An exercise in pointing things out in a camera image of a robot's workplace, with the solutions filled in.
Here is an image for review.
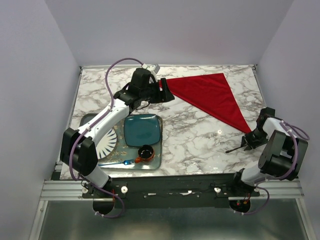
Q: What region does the dark metal fork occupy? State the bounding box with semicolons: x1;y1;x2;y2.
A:
225;146;245;154

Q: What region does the teal square plate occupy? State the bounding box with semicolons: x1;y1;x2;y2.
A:
123;114;161;148

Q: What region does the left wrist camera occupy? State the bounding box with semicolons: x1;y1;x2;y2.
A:
141;63;160;75

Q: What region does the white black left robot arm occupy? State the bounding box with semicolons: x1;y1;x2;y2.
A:
59;64;175;198

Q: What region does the red cloth napkin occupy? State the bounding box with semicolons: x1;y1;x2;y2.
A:
166;73;251;134

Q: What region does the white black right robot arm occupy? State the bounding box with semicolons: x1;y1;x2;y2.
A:
230;107;310;196

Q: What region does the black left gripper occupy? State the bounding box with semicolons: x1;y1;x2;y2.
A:
140;77;175;104

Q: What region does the black mounting base plate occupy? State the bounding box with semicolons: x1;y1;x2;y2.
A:
81;172;261;210

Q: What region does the aluminium frame rail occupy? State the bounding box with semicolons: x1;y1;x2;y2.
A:
40;179;305;201

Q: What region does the brown ceramic cup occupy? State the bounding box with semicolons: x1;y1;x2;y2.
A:
135;145;155;164

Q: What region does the glass rectangular tray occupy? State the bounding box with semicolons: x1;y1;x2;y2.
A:
79;113;163;171

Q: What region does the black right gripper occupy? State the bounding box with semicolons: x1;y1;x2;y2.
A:
241;127;269;152

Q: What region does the blue handled utensil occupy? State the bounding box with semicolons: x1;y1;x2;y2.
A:
98;159;136;167

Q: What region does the white blue striped plate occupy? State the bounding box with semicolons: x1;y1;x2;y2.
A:
96;128;118;160

